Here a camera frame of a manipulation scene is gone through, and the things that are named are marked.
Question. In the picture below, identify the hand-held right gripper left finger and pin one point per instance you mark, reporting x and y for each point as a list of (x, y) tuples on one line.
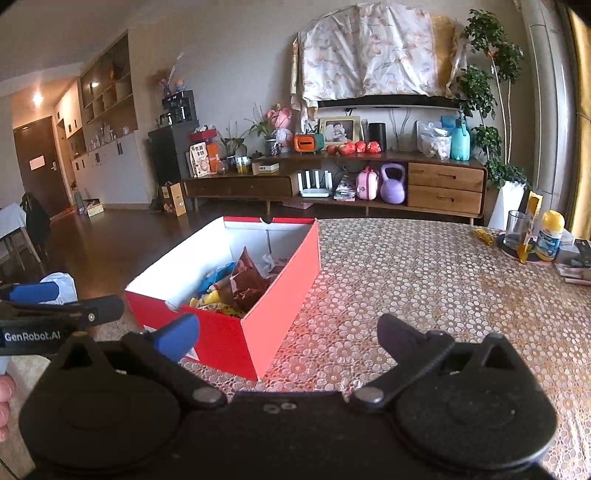
[(178, 334)]

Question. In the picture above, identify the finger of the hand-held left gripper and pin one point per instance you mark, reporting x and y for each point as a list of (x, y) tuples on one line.
[(32, 292), (99, 308)]

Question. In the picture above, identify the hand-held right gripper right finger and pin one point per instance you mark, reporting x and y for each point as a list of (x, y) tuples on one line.
[(401, 339)]

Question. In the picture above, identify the yellow snack packet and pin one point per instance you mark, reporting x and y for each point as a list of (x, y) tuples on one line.
[(212, 300)]

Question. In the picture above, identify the blue snack bag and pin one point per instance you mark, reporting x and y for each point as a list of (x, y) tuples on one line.
[(217, 272)]

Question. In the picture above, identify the brown-red foil packet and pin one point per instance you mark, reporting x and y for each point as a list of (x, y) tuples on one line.
[(247, 281)]

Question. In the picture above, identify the red cardboard box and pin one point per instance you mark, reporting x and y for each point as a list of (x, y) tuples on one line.
[(277, 323)]

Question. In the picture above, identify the white orange snack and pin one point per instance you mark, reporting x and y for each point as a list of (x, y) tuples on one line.
[(272, 263)]

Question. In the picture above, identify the person's left hand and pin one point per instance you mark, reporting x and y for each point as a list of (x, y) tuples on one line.
[(3, 390)]

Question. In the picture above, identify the white plastic bag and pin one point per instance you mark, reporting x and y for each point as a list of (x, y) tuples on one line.
[(60, 288)]

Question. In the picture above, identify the chair with black jacket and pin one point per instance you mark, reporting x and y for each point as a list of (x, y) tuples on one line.
[(37, 221)]

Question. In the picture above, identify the white table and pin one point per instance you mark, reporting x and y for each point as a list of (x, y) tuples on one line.
[(11, 221)]

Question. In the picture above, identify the dark wooden door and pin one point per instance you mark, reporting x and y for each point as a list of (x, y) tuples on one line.
[(41, 184)]

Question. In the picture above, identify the yellow wrapper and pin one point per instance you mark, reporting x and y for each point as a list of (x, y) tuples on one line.
[(485, 237)]

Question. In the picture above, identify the gold gift bag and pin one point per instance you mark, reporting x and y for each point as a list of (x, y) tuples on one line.
[(174, 198)]

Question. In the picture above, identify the dark round coaster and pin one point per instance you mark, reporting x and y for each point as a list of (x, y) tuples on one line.
[(505, 253)]

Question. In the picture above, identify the purple kettlebell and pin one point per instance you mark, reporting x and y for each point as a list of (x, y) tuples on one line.
[(392, 189)]

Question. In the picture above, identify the clear drinking glass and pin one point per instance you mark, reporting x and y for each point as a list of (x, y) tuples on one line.
[(515, 230)]

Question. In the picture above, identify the black cabinet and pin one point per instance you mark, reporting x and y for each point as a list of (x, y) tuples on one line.
[(166, 166)]

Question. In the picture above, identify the pink toy case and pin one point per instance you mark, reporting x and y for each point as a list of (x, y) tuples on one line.
[(367, 184)]

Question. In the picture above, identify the stack of booklets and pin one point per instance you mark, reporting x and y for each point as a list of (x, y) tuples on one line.
[(344, 190)]

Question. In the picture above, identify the wooden TV cabinet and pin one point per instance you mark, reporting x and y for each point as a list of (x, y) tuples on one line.
[(443, 177)]

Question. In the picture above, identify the white planter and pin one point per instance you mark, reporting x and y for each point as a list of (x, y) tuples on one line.
[(505, 207)]

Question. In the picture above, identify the white router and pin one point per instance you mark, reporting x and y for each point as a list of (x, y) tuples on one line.
[(316, 191)]

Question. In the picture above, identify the white snack box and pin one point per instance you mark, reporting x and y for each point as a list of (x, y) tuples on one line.
[(198, 160)]

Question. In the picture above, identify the yellow-capped white bottle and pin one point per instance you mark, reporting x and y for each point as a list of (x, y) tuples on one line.
[(549, 240)]

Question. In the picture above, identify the orange box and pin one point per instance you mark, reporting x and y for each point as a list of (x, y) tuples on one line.
[(213, 157)]

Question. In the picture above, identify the stack of books and remote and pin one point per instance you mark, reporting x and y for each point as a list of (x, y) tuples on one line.
[(572, 273)]

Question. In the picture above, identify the small white box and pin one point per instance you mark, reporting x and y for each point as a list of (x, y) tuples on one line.
[(265, 168)]

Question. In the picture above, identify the yellow sachet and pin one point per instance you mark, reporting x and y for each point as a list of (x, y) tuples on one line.
[(534, 203)]

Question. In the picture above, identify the grey box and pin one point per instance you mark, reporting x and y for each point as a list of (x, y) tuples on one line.
[(568, 240)]

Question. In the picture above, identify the red wrapped apple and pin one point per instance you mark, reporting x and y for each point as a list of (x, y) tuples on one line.
[(345, 148), (332, 149), (374, 146), (360, 146)]

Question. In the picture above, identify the small potted plant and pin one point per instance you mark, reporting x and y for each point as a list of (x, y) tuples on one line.
[(231, 143)]

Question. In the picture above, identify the clear plastic bag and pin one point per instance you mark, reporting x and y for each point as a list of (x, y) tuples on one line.
[(434, 143)]

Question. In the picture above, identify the red basket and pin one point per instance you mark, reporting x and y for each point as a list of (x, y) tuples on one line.
[(203, 136)]

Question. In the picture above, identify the black wallet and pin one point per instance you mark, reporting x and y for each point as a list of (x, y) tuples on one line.
[(584, 254)]

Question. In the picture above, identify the black speaker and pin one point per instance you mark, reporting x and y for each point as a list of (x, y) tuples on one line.
[(377, 134)]

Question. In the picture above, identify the potted orchid plant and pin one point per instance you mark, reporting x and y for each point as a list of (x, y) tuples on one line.
[(272, 146)]

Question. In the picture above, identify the black coffee machine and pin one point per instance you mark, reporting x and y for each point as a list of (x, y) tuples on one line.
[(178, 108)]

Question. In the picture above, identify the orange and teal radio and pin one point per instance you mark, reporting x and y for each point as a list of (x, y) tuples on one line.
[(304, 144)]

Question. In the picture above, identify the blue plastic container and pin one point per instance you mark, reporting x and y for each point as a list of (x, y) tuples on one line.
[(448, 122)]

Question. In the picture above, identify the black television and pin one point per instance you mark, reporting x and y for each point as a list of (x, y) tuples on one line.
[(392, 101)]

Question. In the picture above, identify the pink plush toy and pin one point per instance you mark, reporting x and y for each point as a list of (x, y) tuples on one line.
[(281, 120)]

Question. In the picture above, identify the yellow curtain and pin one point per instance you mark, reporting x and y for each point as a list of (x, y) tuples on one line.
[(582, 138)]

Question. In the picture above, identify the white standing air conditioner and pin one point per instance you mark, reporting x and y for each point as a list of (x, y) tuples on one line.
[(549, 92)]

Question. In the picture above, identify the floral cloth cover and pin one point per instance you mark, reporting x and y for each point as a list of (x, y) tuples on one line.
[(369, 50)]

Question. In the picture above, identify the green indoor tree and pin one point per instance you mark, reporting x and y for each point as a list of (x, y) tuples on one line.
[(489, 46)]

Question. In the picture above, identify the wall shelving cabinet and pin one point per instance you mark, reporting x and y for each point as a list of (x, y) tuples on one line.
[(120, 152)]

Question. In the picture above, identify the photo frame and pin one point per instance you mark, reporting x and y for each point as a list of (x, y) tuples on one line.
[(339, 133)]

